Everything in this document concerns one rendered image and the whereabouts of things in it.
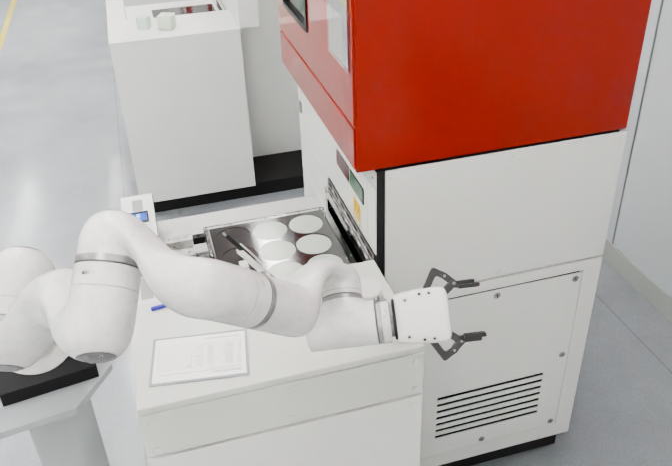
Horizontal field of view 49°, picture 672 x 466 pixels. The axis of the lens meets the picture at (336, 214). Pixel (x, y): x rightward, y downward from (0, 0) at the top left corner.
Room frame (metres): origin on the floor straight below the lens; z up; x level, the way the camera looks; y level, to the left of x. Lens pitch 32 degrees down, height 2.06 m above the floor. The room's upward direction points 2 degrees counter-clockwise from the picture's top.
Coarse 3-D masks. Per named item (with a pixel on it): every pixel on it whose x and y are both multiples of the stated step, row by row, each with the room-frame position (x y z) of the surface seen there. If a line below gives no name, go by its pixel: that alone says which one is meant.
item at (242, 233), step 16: (240, 224) 1.83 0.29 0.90; (256, 224) 1.83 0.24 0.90; (288, 224) 1.82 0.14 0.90; (224, 240) 1.75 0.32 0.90; (240, 240) 1.75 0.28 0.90; (256, 240) 1.74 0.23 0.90; (272, 240) 1.74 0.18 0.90; (288, 240) 1.74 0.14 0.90; (336, 240) 1.73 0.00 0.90; (224, 256) 1.67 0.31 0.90; (240, 256) 1.67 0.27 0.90; (256, 256) 1.66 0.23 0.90; (304, 256) 1.66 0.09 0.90
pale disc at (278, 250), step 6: (264, 246) 1.71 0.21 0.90; (270, 246) 1.71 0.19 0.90; (276, 246) 1.71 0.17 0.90; (282, 246) 1.71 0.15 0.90; (288, 246) 1.71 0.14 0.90; (294, 246) 1.71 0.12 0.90; (264, 252) 1.68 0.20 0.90; (270, 252) 1.68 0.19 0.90; (276, 252) 1.68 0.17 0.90; (282, 252) 1.68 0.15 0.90; (288, 252) 1.68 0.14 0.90; (294, 252) 1.68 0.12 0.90; (270, 258) 1.65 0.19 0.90; (276, 258) 1.65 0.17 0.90; (282, 258) 1.65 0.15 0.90
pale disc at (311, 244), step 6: (300, 240) 1.73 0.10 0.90; (306, 240) 1.73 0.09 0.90; (312, 240) 1.73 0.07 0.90; (318, 240) 1.73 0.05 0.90; (324, 240) 1.73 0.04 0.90; (300, 246) 1.70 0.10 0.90; (306, 246) 1.70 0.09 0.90; (312, 246) 1.70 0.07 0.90; (318, 246) 1.70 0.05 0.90; (324, 246) 1.70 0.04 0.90; (330, 246) 1.70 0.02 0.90; (306, 252) 1.67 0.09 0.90; (312, 252) 1.67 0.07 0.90; (318, 252) 1.67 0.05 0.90
